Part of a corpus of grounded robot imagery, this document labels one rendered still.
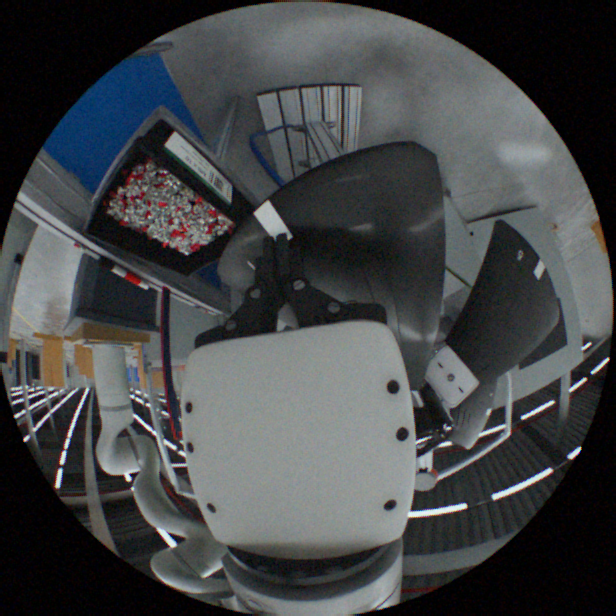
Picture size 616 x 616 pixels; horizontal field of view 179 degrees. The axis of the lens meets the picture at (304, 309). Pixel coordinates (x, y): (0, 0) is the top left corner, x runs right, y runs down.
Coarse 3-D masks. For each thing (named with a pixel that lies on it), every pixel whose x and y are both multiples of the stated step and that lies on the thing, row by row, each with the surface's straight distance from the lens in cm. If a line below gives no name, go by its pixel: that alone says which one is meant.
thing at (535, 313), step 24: (504, 240) 37; (504, 264) 36; (528, 264) 39; (480, 288) 34; (504, 288) 35; (528, 288) 38; (552, 288) 43; (480, 312) 34; (504, 312) 35; (528, 312) 38; (552, 312) 44; (456, 336) 33; (480, 336) 34; (504, 336) 35; (528, 336) 39; (480, 360) 34; (504, 360) 36
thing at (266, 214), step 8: (264, 208) 15; (272, 208) 14; (256, 216) 15; (264, 216) 15; (272, 216) 14; (264, 224) 15; (272, 224) 15; (280, 224) 14; (272, 232) 15; (280, 232) 15; (288, 232) 14
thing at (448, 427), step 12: (432, 396) 33; (420, 408) 30; (432, 408) 31; (420, 420) 29; (432, 420) 30; (444, 420) 31; (420, 432) 29; (432, 432) 30; (444, 432) 36; (432, 444) 37; (420, 456) 39
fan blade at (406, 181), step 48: (384, 144) 12; (288, 192) 14; (336, 192) 12; (384, 192) 12; (432, 192) 12; (240, 240) 17; (288, 240) 15; (336, 240) 13; (384, 240) 12; (432, 240) 13; (240, 288) 23; (336, 288) 15; (384, 288) 14; (432, 288) 14; (432, 336) 16
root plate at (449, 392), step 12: (444, 348) 34; (432, 360) 34; (444, 360) 34; (456, 360) 34; (432, 372) 34; (444, 372) 34; (456, 372) 34; (468, 372) 35; (432, 384) 34; (444, 384) 35; (456, 384) 35; (468, 384) 35; (444, 396) 35; (456, 396) 35
